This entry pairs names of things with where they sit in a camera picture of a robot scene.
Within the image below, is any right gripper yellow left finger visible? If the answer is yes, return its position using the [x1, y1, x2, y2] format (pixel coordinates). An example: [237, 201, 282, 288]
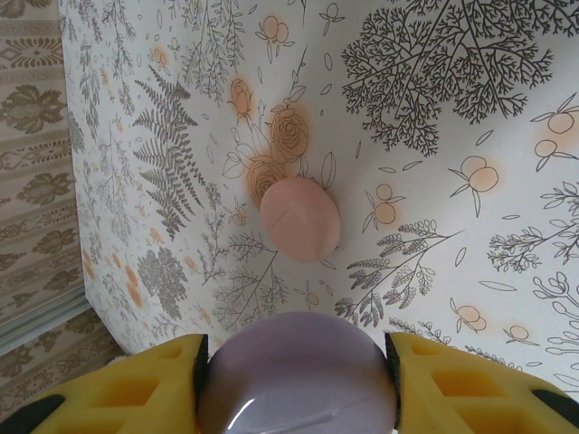
[26, 333, 209, 434]

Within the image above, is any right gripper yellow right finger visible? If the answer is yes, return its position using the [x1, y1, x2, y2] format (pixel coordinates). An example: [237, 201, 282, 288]
[384, 332, 579, 434]

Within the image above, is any purple earbud charging case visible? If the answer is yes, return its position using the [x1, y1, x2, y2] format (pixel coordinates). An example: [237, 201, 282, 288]
[197, 311, 403, 434]

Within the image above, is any pink earbud charging case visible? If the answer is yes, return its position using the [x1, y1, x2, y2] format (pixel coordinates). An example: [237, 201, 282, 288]
[259, 176, 341, 263]

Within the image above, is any floral patterned table sheet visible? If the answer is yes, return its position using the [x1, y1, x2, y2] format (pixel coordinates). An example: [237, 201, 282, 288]
[58, 0, 579, 399]

